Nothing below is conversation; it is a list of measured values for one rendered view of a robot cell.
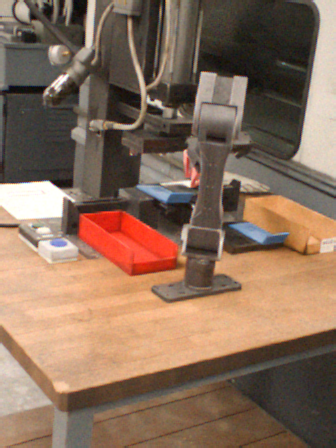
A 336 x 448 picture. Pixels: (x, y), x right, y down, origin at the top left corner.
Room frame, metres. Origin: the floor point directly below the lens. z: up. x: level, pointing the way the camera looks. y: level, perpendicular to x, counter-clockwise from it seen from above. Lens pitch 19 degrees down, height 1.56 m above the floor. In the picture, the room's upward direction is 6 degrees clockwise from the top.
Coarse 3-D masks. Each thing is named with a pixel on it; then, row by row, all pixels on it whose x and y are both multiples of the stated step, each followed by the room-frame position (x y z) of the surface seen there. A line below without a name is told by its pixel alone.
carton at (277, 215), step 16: (256, 208) 1.96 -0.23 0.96; (272, 208) 2.05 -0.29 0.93; (288, 208) 2.02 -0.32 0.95; (304, 208) 1.97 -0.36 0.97; (256, 224) 1.95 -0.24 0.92; (272, 224) 1.90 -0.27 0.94; (288, 224) 1.85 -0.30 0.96; (304, 224) 1.97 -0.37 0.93; (320, 224) 1.92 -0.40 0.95; (288, 240) 1.85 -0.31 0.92; (304, 240) 1.80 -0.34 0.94; (320, 240) 1.91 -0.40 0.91
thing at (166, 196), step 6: (144, 186) 1.93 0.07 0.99; (150, 186) 1.94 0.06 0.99; (156, 186) 1.95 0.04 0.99; (150, 192) 1.88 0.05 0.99; (156, 192) 1.89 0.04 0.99; (162, 192) 1.90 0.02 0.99; (168, 192) 1.91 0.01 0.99; (162, 198) 1.84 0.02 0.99; (168, 198) 1.81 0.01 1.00; (174, 198) 1.82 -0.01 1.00; (180, 198) 1.83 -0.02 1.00; (186, 198) 1.84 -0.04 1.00
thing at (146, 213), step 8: (128, 208) 1.87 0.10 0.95; (136, 208) 1.84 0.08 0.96; (144, 208) 1.84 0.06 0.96; (152, 208) 1.85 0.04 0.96; (176, 208) 1.93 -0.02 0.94; (184, 208) 1.91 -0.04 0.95; (136, 216) 1.83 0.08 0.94; (144, 216) 1.84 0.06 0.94; (152, 216) 1.85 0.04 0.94; (168, 216) 1.95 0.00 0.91; (176, 216) 1.92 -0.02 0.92; (184, 216) 1.91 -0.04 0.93; (152, 224) 1.86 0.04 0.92; (176, 224) 1.92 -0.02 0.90; (184, 224) 1.91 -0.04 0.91
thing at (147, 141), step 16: (128, 112) 2.01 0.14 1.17; (160, 112) 2.00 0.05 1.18; (176, 112) 1.92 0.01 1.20; (160, 128) 1.89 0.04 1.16; (176, 128) 1.87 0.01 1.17; (192, 128) 1.90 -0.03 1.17; (128, 144) 1.88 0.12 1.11; (144, 144) 1.83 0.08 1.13; (160, 144) 1.85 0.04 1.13; (176, 144) 1.88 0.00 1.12
